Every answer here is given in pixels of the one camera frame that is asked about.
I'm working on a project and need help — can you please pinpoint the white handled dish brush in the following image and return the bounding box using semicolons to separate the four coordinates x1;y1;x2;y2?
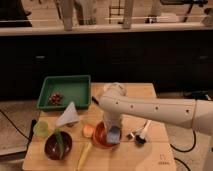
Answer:
135;120;151;145

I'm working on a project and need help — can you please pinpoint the orange fruit piece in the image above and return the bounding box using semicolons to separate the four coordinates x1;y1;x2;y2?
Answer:
82;124;95;138

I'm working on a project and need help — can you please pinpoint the brown rectangular block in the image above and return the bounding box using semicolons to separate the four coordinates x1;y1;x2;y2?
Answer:
92;96;99;105

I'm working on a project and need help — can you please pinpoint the dark brown bowl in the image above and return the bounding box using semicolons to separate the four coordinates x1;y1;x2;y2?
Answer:
44;131;72;160

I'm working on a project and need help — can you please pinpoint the red bowl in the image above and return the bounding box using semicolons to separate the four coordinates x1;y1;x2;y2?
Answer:
92;122;115;149

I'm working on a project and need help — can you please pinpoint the yellow banana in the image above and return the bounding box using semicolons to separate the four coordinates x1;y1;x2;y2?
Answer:
76;142;92;171

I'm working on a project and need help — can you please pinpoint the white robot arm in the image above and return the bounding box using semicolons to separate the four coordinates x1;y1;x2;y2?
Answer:
99;83;213;171

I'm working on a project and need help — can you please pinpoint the black cable on floor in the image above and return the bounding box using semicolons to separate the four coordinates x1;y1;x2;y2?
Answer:
168;129;198;171

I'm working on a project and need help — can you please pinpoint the light green cup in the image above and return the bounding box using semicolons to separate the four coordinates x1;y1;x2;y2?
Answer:
33;121;49;138

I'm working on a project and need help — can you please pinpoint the green plastic tray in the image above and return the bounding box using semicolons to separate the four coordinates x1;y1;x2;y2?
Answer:
37;75;91;112

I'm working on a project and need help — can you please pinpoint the blue sponge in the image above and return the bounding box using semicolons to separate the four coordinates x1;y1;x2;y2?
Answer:
106;126;120;144

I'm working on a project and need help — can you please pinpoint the white paper cone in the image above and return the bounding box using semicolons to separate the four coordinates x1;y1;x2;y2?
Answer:
55;102;79;127

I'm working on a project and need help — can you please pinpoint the green chili pepper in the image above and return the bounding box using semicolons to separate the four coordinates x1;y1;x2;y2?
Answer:
55;129;65;159

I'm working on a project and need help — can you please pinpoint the black cable left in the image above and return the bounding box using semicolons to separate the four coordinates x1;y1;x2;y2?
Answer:
0;109;38;148

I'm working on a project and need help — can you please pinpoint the red berry cluster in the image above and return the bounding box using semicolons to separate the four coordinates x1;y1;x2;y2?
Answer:
49;92;62;105

